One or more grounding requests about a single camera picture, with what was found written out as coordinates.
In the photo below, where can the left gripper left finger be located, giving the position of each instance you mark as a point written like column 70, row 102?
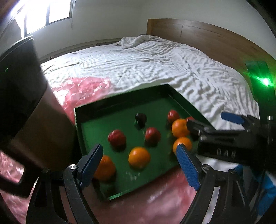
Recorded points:
column 46, row 205

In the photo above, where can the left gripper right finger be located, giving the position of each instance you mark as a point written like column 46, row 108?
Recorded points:
column 232, row 205

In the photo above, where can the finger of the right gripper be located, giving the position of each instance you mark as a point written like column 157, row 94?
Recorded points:
column 195, row 126
column 235, row 118

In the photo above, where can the small red apple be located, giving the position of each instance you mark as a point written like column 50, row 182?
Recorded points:
column 152, row 135

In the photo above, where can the orange mandarin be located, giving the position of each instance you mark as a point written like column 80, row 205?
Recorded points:
column 139, row 157

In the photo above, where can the mandarin in tray middle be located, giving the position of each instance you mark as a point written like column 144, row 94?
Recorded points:
column 179, row 128

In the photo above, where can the pink plastic sheet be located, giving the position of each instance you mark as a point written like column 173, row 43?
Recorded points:
column 76, row 92

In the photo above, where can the mandarin in tray left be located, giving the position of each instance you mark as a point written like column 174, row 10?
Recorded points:
column 105, row 170

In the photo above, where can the dark plum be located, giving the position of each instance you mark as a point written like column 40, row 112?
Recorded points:
column 140, row 119

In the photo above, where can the green tray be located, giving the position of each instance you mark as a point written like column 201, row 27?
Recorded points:
column 96, row 120

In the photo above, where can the wooden headboard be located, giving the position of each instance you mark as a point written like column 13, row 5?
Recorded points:
column 222, row 45

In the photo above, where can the white bed sheet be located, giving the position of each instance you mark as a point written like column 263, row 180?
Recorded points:
column 139, row 62

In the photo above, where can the window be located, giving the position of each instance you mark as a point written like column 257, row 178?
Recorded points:
column 31, row 16

